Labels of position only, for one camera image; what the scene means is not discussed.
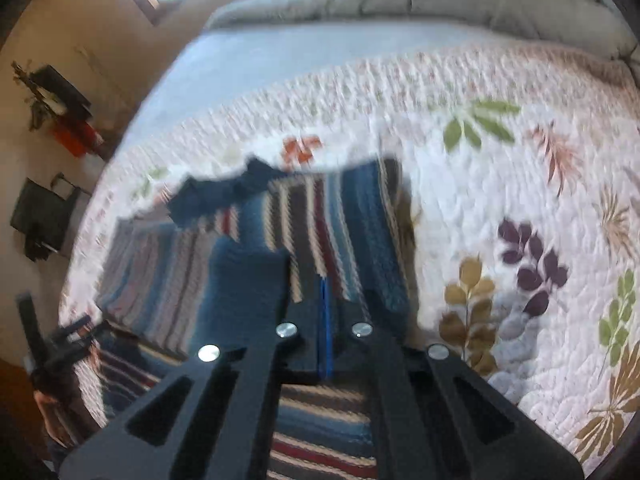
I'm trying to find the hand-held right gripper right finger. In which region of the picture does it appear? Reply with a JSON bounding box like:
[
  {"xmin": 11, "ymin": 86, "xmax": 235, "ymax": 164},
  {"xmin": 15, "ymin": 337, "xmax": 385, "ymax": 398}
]
[{"xmin": 325, "ymin": 280, "xmax": 585, "ymax": 480}]

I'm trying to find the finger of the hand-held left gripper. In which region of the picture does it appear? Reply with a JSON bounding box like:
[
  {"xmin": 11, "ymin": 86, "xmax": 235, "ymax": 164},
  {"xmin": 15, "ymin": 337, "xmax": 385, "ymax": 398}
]
[{"xmin": 50, "ymin": 316, "xmax": 108, "ymax": 361}]

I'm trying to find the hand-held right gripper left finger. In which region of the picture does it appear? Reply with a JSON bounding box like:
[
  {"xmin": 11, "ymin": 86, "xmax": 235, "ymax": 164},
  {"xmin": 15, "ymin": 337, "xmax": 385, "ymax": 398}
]
[{"xmin": 59, "ymin": 280, "xmax": 326, "ymax": 480}]

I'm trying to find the striped knitted sweater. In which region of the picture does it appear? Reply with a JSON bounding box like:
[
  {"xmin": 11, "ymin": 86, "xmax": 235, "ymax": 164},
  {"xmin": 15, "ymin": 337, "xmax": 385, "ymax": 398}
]
[{"xmin": 95, "ymin": 157, "xmax": 421, "ymax": 480}]

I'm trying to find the black bag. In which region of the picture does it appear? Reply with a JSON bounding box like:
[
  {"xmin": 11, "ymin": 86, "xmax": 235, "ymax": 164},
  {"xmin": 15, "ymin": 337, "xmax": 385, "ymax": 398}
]
[{"xmin": 10, "ymin": 172, "xmax": 83, "ymax": 261}]

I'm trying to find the red object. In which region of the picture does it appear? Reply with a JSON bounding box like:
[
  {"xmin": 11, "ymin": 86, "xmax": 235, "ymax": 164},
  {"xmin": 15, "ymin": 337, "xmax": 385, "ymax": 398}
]
[{"xmin": 52, "ymin": 120, "xmax": 101, "ymax": 158}]

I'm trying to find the white floral quilt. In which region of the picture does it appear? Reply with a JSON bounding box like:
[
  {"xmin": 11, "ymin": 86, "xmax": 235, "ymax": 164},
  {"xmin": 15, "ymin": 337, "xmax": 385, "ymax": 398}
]
[{"xmin": 60, "ymin": 42, "xmax": 640, "ymax": 476}]

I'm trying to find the light blue bed sheet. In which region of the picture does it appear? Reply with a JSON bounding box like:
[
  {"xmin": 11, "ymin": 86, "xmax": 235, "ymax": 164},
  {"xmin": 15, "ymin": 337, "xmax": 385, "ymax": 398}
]
[{"xmin": 107, "ymin": 22, "xmax": 501, "ymax": 161}]

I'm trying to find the grey comforter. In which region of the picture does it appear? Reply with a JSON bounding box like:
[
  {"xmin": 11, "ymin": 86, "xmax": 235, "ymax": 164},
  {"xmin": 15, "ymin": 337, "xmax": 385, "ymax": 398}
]
[{"xmin": 205, "ymin": 0, "xmax": 638, "ymax": 76}]

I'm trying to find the black wall shelf with plant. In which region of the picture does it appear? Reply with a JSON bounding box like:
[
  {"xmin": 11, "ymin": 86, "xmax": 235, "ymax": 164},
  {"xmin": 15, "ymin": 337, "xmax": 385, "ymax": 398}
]
[{"xmin": 12, "ymin": 60, "xmax": 93, "ymax": 128}]

